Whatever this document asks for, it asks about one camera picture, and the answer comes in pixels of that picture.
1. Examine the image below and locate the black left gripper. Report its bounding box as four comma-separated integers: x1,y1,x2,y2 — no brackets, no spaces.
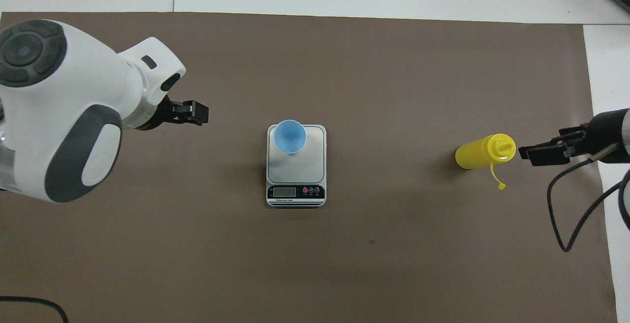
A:
134,96,210,130

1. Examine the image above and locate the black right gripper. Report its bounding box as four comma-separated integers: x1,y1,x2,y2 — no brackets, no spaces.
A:
518,110,626,167

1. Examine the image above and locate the yellow squeeze bottle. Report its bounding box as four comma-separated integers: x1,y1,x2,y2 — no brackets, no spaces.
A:
455,133,517,191

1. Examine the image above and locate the light blue plastic cup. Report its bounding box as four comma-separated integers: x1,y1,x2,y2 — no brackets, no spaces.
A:
273,119,307,155

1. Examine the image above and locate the silver digital kitchen scale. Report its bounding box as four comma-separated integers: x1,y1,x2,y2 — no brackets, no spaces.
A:
266,124,327,208

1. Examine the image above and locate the brown paper table mat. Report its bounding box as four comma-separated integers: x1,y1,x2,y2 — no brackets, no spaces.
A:
0,12,618,323

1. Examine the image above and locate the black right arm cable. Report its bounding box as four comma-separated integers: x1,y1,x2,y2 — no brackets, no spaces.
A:
547,145,630,252

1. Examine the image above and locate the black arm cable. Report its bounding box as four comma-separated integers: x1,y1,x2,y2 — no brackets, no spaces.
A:
0,296,69,323
547,145,630,252

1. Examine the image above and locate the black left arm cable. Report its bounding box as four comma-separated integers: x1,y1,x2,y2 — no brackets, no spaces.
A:
0,296,69,323

